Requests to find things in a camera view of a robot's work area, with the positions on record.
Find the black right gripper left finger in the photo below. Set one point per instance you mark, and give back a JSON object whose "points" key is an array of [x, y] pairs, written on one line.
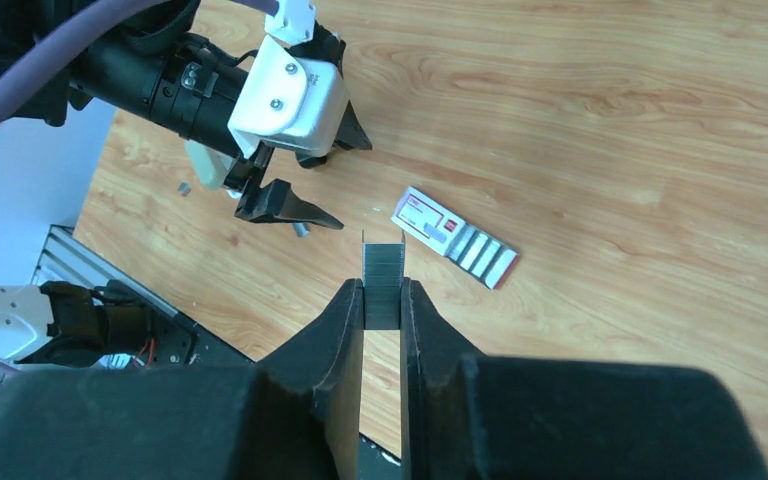
{"points": [[292, 415]]}

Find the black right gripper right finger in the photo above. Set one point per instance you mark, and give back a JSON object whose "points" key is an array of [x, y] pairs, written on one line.
{"points": [[471, 415]]}

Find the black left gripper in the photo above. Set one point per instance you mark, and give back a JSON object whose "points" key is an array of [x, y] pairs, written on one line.
{"points": [[276, 202]]}

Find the grey staple strip block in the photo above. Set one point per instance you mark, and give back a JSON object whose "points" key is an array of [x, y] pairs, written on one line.
{"points": [[382, 277]]}

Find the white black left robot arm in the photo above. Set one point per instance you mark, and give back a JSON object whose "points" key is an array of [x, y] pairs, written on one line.
{"points": [[144, 57]]}

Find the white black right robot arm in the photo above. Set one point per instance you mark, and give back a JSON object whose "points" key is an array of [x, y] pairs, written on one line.
{"points": [[59, 325]]}

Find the red staples box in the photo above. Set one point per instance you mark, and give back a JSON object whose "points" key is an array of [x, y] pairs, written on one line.
{"points": [[484, 257]]}

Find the small loose staple strip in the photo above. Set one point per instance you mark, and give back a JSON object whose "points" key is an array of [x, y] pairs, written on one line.
{"points": [[184, 189]]}

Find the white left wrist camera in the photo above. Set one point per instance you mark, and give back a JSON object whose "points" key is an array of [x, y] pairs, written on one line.
{"points": [[294, 96]]}

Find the aluminium frame rail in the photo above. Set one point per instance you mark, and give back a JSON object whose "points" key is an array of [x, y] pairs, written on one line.
{"points": [[64, 258]]}

